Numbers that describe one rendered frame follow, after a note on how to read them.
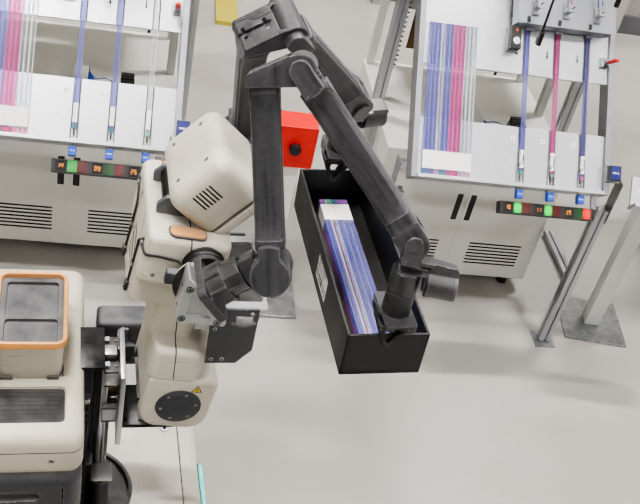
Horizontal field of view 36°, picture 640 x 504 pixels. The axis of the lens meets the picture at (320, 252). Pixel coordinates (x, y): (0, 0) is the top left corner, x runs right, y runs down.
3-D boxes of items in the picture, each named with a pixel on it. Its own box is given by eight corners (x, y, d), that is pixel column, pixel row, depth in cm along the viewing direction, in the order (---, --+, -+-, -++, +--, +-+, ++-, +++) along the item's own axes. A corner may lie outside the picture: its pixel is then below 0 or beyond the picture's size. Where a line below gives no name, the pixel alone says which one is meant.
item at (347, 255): (316, 210, 240) (318, 199, 238) (344, 210, 242) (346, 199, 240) (360, 358, 202) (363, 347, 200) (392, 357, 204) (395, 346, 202)
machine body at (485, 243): (518, 290, 400) (570, 166, 362) (352, 278, 386) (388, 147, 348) (481, 196, 449) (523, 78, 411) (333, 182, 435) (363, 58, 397)
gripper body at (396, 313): (403, 298, 196) (411, 270, 192) (416, 333, 189) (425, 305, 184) (372, 298, 195) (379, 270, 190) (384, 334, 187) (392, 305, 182)
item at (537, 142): (598, 192, 335) (602, 191, 331) (413, 174, 321) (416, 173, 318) (600, 137, 336) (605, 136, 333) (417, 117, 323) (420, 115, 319)
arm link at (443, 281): (405, 223, 187) (407, 236, 179) (463, 235, 188) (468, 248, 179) (391, 281, 191) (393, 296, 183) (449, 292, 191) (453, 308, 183)
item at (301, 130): (295, 319, 361) (337, 143, 313) (231, 315, 356) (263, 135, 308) (290, 277, 379) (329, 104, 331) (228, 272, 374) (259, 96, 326)
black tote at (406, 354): (293, 205, 242) (300, 168, 235) (360, 206, 246) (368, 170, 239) (338, 374, 199) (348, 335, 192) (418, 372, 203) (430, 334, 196)
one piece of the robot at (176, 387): (86, 459, 217) (147, 251, 182) (86, 339, 245) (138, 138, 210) (201, 467, 226) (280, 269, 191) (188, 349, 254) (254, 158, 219)
